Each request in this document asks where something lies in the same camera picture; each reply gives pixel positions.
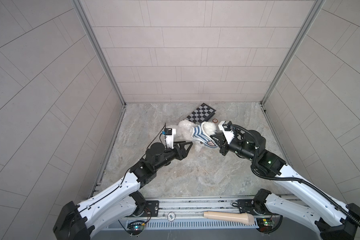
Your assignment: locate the black corrugated cable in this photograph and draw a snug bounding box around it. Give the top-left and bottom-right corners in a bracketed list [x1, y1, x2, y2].
[230, 124, 360, 239]

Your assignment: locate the left green circuit board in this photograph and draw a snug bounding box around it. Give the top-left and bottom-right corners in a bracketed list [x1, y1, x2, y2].
[127, 220, 147, 236]

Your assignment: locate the blue white striped sweater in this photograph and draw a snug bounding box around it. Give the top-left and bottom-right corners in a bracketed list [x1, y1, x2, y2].
[192, 122, 218, 149]

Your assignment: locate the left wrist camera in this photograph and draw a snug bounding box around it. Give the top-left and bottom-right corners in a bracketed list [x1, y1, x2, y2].
[162, 128, 176, 149]

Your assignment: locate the right green circuit board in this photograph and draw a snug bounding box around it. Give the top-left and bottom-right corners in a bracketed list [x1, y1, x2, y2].
[256, 218, 274, 233]

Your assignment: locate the aluminium mounting rail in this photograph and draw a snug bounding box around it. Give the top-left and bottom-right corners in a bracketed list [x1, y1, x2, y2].
[80, 196, 323, 221]

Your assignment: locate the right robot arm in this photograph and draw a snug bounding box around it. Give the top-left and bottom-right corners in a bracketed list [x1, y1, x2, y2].
[211, 125, 360, 240]

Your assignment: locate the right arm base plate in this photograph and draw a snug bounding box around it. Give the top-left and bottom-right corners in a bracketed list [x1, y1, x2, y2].
[232, 199, 279, 216]

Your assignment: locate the white round knob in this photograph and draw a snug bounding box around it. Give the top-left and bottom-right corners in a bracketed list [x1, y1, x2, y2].
[167, 212, 176, 222]

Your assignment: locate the beige handle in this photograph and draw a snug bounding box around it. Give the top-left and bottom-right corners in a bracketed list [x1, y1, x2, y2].
[204, 211, 255, 226]

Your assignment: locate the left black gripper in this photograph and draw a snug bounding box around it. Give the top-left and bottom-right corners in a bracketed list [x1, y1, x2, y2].
[150, 141, 192, 173]

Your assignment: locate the white teddy bear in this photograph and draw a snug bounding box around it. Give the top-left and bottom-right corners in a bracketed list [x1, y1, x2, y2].
[169, 120, 218, 152]

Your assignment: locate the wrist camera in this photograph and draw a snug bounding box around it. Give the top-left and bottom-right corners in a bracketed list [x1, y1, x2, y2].
[218, 121, 235, 144]
[162, 128, 176, 149]

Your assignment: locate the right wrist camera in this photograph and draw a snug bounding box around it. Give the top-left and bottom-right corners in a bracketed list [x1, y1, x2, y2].
[218, 121, 235, 144]

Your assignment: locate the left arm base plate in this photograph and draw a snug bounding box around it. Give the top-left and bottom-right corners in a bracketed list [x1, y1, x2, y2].
[132, 201, 160, 218]

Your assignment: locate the green circuit board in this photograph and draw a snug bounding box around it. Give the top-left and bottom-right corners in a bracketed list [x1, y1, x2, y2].
[256, 218, 274, 233]
[127, 220, 147, 236]

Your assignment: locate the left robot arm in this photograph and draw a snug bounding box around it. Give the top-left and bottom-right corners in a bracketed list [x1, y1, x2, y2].
[53, 141, 193, 240]

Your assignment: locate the black folded chess board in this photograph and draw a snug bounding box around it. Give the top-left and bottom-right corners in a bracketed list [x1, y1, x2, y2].
[185, 103, 216, 125]

